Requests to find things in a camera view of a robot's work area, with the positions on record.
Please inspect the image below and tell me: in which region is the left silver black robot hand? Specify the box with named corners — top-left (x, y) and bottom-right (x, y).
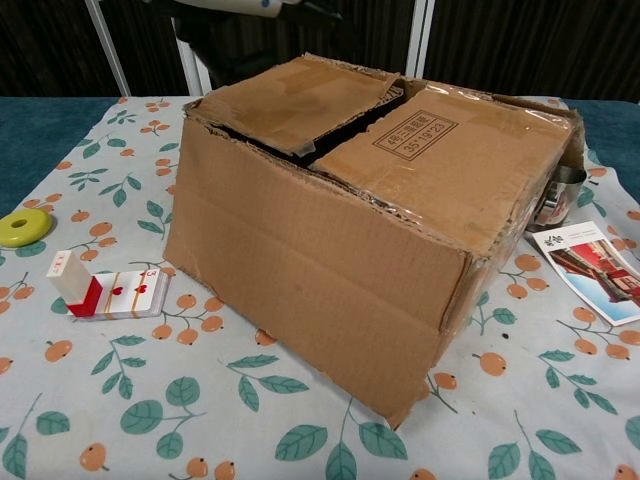
top-left (172, 0), bottom-right (351, 94)

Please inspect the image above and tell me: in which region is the brown cardboard shipping box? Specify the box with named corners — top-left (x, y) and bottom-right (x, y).
top-left (162, 52), bottom-right (586, 431)

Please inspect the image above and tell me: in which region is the teal table cover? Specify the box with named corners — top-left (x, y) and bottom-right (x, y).
top-left (0, 95), bottom-right (640, 216)

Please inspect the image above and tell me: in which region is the playing card deck with bands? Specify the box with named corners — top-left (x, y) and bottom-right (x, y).
top-left (74, 269), bottom-right (171, 320)

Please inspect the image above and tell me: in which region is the white and red block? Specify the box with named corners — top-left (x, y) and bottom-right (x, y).
top-left (46, 249), bottom-right (104, 319)

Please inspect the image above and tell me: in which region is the floral orange fruit tablecloth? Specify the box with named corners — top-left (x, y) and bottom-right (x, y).
top-left (0, 94), bottom-right (640, 480)

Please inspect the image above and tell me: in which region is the stainless steel measuring cup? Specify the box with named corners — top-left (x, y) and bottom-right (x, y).
top-left (532, 167), bottom-right (589, 231)

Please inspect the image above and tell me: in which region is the red building postcard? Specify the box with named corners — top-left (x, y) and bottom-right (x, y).
top-left (530, 221), bottom-right (640, 327)

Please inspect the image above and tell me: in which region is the slanted white frame post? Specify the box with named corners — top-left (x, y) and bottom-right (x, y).
top-left (84, 0), bottom-right (132, 96)

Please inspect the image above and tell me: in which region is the yellow-green plastic ring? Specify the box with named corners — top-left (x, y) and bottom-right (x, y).
top-left (0, 209), bottom-right (53, 248)

